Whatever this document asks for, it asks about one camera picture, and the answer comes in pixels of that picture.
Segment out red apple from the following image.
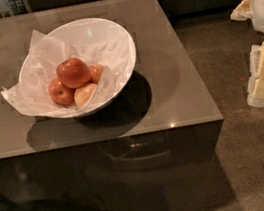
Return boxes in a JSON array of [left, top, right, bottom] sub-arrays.
[[56, 58, 91, 89], [48, 77, 75, 106]]

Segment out right orange-red apple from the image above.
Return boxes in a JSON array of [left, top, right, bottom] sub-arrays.
[[88, 64, 105, 84]]

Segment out yellowish front apple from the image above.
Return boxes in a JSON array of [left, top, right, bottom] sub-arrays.
[[74, 82, 97, 108]]

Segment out white bowl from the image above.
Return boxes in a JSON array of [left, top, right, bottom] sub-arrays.
[[9, 9, 147, 127]]

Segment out white crumpled paper liner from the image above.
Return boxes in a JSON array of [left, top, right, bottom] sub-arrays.
[[0, 13, 141, 128]]

